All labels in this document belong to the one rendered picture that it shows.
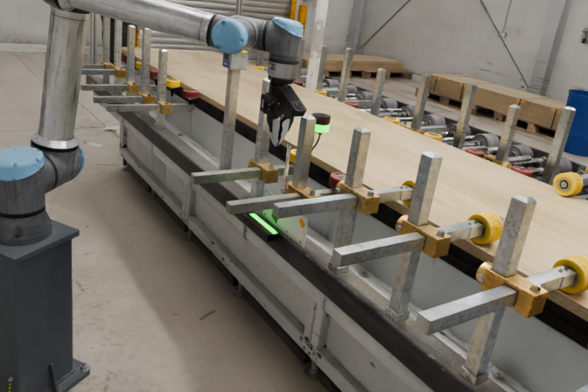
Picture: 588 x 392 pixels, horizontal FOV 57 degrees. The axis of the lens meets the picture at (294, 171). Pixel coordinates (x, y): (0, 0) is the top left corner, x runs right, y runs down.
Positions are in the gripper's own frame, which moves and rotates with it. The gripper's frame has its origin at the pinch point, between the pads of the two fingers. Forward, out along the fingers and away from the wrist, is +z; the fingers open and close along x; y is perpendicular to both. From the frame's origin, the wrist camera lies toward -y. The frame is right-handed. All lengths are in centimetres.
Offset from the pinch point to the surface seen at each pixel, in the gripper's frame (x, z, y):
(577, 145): -537, 89, 181
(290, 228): -5.4, 27.7, -5.7
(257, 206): 10.4, 16.2, -9.1
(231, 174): 6.4, 15.8, 15.9
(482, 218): -27, 3, -58
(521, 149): -154, 16, 15
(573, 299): -26, 11, -86
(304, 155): -6.7, 2.7, -5.3
